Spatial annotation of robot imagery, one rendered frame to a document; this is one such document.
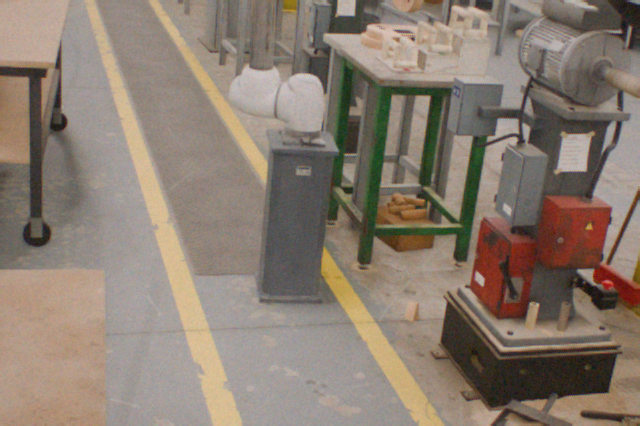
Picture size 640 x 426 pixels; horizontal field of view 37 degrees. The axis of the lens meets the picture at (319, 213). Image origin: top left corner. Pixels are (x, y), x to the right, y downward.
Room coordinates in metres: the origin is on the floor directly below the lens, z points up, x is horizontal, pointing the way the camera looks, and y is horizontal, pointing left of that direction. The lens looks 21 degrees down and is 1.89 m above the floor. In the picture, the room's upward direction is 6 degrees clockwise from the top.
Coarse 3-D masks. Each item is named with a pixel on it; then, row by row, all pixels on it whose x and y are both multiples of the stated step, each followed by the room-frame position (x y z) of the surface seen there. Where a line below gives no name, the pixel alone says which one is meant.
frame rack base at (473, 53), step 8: (440, 32) 4.66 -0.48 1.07; (456, 32) 4.55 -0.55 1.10; (440, 40) 4.64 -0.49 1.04; (456, 40) 4.46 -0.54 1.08; (464, 40) 4.41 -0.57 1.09; (472, 40) 4.43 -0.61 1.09; (480, 40) 4.44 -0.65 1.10; (488, 40) 4.45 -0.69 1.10; (456, 48) 4.45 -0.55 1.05; (464, 48) 4.42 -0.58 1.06; (472, 48) 4.43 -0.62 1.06; (480, 48) 4.44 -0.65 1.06; (488, 48) 4.45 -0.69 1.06; (464, 56) 4.42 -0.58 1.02; (472, 56) 4.43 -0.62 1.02; (480, 56) 4.44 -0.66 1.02; (488, 56) 4.45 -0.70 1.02; (464, 64) 4.42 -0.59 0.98; (472, 64) 4.43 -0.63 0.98; (480, 64) 4.44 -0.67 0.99; (464, 72) 4.42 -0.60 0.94; (472, 72) 4.43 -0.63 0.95; (480, 72) 4.44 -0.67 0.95
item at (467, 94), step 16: (464, 80) 3.46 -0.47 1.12; (480, 80) 3.49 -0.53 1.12; (464, 96) 3.42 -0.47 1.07; (480, 96) 3.44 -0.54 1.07; (496, 96) 3.46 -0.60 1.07; (464, 112) 3.43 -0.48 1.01; (448, 128) 3.49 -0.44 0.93; (464, 128) 3.43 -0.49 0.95; (480, 128) 3.45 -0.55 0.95; (480, 144) 3.49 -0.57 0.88
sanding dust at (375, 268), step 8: (336, 224) 4.73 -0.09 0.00; (344, 224) 4.75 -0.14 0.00; (352, 264) 4.24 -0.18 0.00; (360, 264) 4.24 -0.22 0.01; (368, 264) 4.25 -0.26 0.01; (376, 264) 4.27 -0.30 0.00; (448, 264) 4.36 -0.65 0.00; (464, 264) 4.38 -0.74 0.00; (472, 264) 4.39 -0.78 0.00; (352, 272) 4.15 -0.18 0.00; (360, 272) 4.16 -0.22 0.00; (368, 272) 4.17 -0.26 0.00; (376, 272) 4.18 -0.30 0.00; (384, 272) 4.19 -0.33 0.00
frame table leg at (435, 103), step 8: (432, 96) 4.88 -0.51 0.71; (432, 104) 4.86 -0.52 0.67; (440, 104) 4.87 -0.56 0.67; (432, 112) 4.86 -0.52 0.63; (440, 112) 4.87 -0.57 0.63; (432, 120) 4.86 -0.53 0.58; (432, 128) 4.86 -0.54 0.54; (424, 136) 4.90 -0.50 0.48; (432, 136) 4.86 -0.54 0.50; (424, 144) 4.89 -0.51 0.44; (432, 144) 4.86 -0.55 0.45; (424, 152) 4.88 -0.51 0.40; (432, 152) 4.87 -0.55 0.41; (424, 160) 4.86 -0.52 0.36; (432, 160) 4.87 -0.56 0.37; (424, 168) 4.86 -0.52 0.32; (432, 168) 4.87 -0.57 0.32; (424, 176) 4.86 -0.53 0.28; (424, 184) 4.86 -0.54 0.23; (424, 200) 4.86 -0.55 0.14; (416, 208) 4.87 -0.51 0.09
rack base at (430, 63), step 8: (408, 48) 4.60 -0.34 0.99; (424, 48) 4.49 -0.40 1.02; (408, 56) 4.58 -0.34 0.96; (424, 56) 4.39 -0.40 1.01; (432, 56) 4.37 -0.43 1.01; (440, 56) 4.38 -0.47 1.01; (448, 56) 4.40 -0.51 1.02; (456, 56) 4.41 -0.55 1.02; (424, 64) 4.37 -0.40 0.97; (432, 64) 4.37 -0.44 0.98; (440, 64) 4.39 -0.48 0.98; (448, 64) 4.40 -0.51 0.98; (456, 64) 4.41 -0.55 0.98; (424, 72) 4.36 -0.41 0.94; (432, 72) 4.38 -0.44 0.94; (440, 72) 4.39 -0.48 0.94; (448, 72) 4.40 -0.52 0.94; (456, 72) 4.41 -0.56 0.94
